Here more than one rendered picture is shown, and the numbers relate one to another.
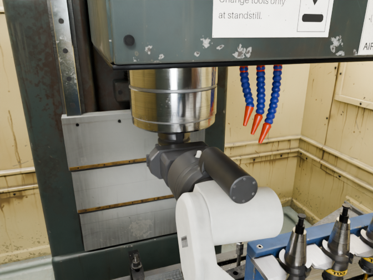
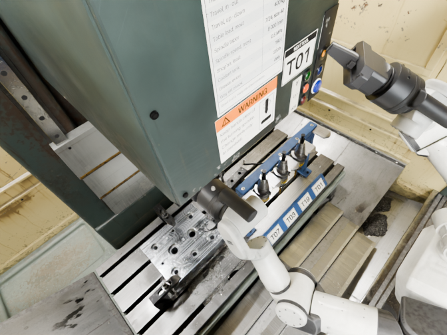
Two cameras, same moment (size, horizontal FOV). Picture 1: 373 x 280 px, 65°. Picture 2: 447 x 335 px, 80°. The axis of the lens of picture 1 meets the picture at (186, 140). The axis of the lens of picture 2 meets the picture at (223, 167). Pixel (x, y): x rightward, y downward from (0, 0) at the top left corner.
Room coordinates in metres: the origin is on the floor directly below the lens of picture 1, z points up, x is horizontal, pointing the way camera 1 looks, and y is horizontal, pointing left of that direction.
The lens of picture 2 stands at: (0.04, 0.07, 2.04)
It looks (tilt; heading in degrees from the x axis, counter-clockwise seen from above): 52 degrees down; 340
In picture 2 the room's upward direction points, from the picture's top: 9 degrees counter-clockwise
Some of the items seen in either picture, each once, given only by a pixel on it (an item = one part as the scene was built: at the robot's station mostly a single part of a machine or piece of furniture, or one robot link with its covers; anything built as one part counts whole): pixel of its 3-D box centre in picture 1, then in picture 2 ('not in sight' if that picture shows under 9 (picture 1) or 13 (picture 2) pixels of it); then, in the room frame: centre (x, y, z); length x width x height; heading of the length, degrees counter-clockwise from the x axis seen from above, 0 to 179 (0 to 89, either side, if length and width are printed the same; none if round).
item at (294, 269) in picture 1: (294, 263); (263, 189); (0.48, -0.22, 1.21); 0.06 x 0.06 x 0.03
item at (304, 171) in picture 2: not in sight; (305, 151); (0.66, -0.57, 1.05); 0.10 x 0.05 x 0.30; 18
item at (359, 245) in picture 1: (356, 246); (290, 163); (0.53, -0.38, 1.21); 0.07 x 0.05 x 0.01; 18
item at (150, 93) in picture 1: (172, 89); not in sight; (0.54, 0.02, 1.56); 0.16 x 0.16 x 0.12
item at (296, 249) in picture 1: (297, 244); (263, 183); (0.48, -0.22, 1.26); 0.04 x 0.04 x 0.07
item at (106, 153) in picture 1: (141, 179); (134, 155); (0.96, 0.16, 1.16); 0.48 x 0.05 x 0.51; 108
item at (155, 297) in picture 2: not in sight; (167, 290); (0.40, 0.25, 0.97); 0.13 x 0.03 x 0.15; 108
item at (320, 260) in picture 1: (316, 257); (272, 180); (0.50, -0.27, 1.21); 0.07 x 0.05 x 0.01; 18
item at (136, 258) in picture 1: (136, 273); (165, 217); (0.70, 0.15, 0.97); 0.13 x 0.03 x 0.15; 18
